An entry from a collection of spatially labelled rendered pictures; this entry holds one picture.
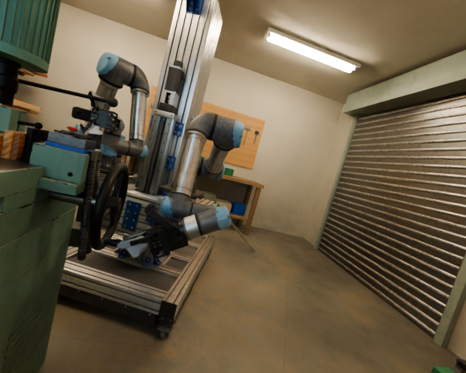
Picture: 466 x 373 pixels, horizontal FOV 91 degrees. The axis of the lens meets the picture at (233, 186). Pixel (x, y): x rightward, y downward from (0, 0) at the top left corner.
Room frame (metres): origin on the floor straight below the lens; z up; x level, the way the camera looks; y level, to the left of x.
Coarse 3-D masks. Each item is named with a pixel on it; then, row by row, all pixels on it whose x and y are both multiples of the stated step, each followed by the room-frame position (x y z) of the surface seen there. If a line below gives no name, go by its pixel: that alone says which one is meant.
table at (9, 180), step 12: (0, 168) 0.50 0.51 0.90; (12, 168) 0.52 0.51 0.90; (24, 168) 0.55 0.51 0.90; (36, 168) 0.59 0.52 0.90; (0, 180) 0.48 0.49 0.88; (12, 180) 0.51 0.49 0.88; (24, 180) 0.55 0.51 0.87; (36, 180) 0.60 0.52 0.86; (48, 180) 0.62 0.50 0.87; (0, 192) 0.48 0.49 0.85; (12, 192) 0.52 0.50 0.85; (60, 192) 0.62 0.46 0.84; (72, 192) 0.63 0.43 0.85
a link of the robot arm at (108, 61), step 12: (108, 60) 1.10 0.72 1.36; (120, 60) 1.14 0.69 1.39; (108, 72) 1.12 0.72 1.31; (120, 72) 1.15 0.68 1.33; (132, 72) 1.18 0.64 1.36; (108, 84) 1.15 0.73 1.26; (120, 84) 1.19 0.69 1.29; (108, 96) 1.20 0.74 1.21; (108, 108) 1.24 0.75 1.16; (96, 144) 1.30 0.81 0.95
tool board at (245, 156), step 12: (204, 108) 3.99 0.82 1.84; (216, 108) 4.03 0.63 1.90; (240, 120) 4.12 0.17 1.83; (252, 120) 4.16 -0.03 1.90; (144, 132) 3.83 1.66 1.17; (252, 132) 4.17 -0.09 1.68; (204, 144) 4.02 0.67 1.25; (240, 144) 4.14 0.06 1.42; (252, 144) 4.18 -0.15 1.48; (204, 156) 4.03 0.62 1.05; (228, 156) 4.11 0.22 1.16; (240, 156) 4.15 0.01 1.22; (252, 156) 4.20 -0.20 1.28
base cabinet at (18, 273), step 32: (64, 224) 0.83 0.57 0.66; (0, 256) 0.52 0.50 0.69; (32, 256) 0.65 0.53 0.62; (64, 256) 0.88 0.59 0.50; (0, 288) 0.54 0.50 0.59; (32, 288) 0.68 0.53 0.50; (0, 320) 0.55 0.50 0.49; (32, 320) 0.72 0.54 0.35; (0, 352) 0.58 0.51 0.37; (32, 352) 0.76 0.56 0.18
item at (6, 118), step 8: (0, 112) 0.62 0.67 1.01; (8, 112) 0.63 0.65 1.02; (16, 112) 0.65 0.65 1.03; (24, 112) 0.68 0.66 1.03; (0, 120) 0.62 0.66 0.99; (8, 120) 0.63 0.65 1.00; (16, 120) 0.65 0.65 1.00; (24, 120) 0.69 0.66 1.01; (0, 128) 0.62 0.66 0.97; (8, 128) 0.63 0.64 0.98; (16, 128) 0.66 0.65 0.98; (24, 128) 0.69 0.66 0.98
